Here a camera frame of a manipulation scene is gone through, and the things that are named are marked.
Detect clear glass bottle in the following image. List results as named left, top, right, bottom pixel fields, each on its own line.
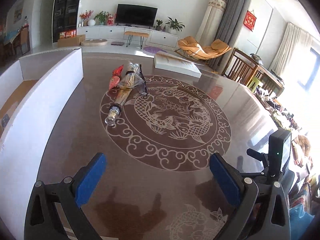
left=105, top=87, right=132, bottom=126

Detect wooden dining chair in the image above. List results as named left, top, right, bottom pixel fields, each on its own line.
left=222, top=48, right=263, bottom=86

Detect white cardboard storage box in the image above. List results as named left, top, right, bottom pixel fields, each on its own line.
left=1, top=49, right=84, bottom=239

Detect orange lounge chair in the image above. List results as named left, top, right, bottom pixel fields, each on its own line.
left=175, top=36, right=232, bottom=61

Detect cream covered floor air conditioner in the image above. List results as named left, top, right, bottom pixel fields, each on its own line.
left=195, top=0, right=227, bottom=47

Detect white flat gift box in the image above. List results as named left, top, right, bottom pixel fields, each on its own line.
left=154, top=51, right=202, bottom=78

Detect red snack packet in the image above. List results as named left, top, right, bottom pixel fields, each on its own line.
left=108, top=64, right=124, bottom=90

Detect clear bag of sticks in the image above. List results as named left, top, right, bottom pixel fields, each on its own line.
left=118, top=62, right=142, bottom=89

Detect purple round floor mat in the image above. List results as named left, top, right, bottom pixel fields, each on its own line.
left=143, top=46, right=167, bottom=54

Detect green potted plant right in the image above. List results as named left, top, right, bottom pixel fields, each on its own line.
left=166, top=17, right=185, bottom=34

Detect green potted plant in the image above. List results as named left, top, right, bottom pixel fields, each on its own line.
left=94, top=11, right=110, bottom=25
left=166, top=17, right=185, bottom=34

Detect grey curtain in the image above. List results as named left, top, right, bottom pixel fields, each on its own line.
left=214, top=0, right=249, bottom=55

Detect brown cardboard box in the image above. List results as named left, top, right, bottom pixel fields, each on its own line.
left=57, top=35, right=86, bottom=48

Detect white tv cabinet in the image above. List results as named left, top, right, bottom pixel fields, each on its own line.
left=76, top=25, right=179, bottom=49

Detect small potted plant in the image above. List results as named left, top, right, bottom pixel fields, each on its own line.
left=156, top=19, right=163, bottom=31

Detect wooden bench hairpin legs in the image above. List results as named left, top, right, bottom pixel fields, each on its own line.
left=124, top=31, right=149, bottom=49

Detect red flower vase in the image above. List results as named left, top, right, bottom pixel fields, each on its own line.
left=79, top=10, right=94, bottom=26

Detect red gift box on cabinet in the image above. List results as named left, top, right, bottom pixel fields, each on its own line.
left=106, top=14, right=116, bottom=26

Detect dark glass display cabinet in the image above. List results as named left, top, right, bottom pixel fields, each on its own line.
left=52, top=0, right=80, bottom=43

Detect green potted plant left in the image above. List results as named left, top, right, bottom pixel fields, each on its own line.
left=94, top=11, right=110, bottom=25

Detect black television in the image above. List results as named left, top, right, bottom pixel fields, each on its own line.
left=115, top=4, right=158, bottom=27

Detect red wall hanging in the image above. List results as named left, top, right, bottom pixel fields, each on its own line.
left=243, top=11, right=257, bottom=31

